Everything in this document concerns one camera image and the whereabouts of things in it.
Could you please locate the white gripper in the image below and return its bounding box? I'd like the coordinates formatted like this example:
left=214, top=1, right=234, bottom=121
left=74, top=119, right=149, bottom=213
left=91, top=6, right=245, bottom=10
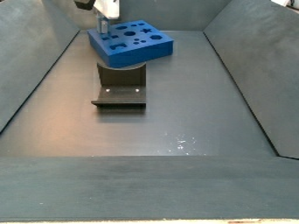
left=93, top=0, right=118, bottom=19

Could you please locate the blue shape sorter board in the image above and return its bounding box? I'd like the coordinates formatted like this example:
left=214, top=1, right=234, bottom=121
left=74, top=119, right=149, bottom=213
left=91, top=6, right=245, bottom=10
left=87, top=20, right=173, bottom=68

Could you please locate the dark curved holder bracket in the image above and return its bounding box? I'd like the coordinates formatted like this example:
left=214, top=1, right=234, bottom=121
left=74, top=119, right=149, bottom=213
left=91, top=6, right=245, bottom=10
left=90, top=63, right=145, bottom=107

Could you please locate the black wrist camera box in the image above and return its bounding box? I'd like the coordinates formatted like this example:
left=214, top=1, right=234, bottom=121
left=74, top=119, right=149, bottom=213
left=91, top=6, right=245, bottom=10
left=73, top=0, right=95, bottom=11

